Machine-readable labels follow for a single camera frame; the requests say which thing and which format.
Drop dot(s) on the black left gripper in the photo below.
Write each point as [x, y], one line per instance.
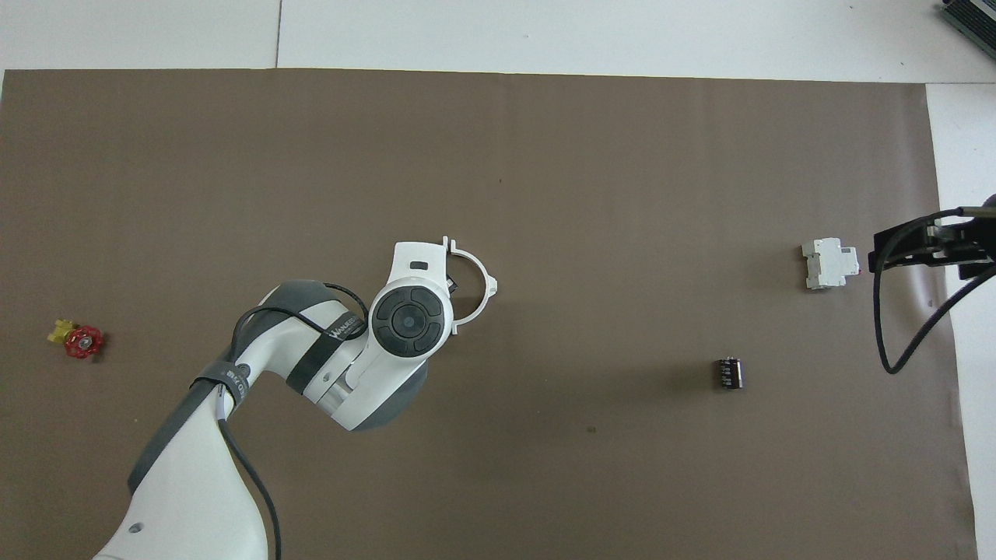
[450, 284]

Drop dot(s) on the grey ribbed device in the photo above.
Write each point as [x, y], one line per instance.
[976, 15]

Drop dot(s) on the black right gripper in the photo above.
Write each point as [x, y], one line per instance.
[903, 247]

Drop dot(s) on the black cylindrical capacitor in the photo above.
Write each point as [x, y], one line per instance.
[729, 373]

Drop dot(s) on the brown paper mat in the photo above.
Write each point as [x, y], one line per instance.
[583, 194]

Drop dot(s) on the white circuit breaker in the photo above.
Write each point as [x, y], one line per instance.
[829, 264]

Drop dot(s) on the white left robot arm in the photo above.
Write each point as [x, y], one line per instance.
[408, 320]

